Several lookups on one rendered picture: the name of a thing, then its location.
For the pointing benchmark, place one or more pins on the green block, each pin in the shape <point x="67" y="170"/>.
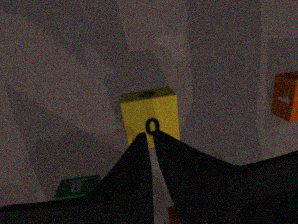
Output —
<point x="76" y="187"/>

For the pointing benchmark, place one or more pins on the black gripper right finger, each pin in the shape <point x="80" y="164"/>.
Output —
<point x="206" y="190"/>

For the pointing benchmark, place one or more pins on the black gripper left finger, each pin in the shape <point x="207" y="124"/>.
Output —
<point x="124" y="196"/>

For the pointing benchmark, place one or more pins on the yellow block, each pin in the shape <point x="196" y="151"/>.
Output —
<point x="148" y="110"/>

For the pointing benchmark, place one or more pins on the orange block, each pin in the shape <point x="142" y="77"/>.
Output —
<point x="285" y="98"/>

